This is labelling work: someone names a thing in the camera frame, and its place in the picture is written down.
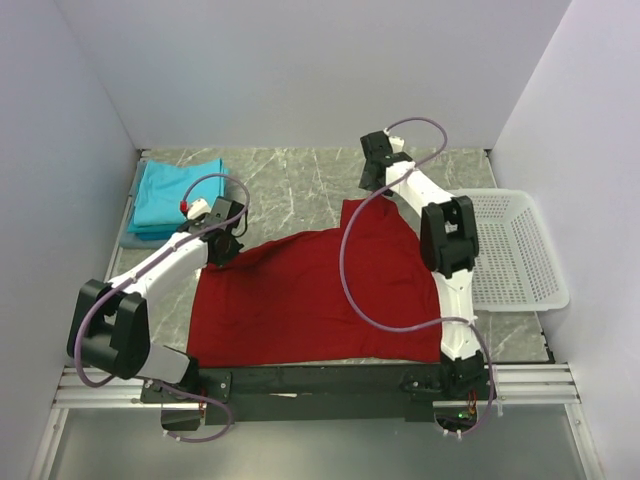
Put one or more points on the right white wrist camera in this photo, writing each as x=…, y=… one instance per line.
x=397, y=143

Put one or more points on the light blue folded t shirt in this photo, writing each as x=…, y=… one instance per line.
x=161, y=189

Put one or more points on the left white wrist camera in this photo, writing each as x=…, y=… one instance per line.
x=195, y=209

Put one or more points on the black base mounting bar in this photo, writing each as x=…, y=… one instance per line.
x=310, y=395

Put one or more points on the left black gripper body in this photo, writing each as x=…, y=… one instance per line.
x=233, y=248

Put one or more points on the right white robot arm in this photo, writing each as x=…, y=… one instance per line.
x=449, y=246

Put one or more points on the aluminium frame rail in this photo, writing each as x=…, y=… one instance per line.
x=537, y=379

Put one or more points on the red t shirt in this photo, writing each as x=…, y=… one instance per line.
x=295, y=300

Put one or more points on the white plastic perforated basket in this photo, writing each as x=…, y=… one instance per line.
x=517, y=269

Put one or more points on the teal folded t shirt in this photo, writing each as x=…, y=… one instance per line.
x=151, y=232

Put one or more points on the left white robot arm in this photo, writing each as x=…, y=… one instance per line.
x=110, y=329

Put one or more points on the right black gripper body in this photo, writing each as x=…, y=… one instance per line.
x=365, y=181

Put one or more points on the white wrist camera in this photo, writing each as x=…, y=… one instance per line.
x=397, y=143
x=195, y=209

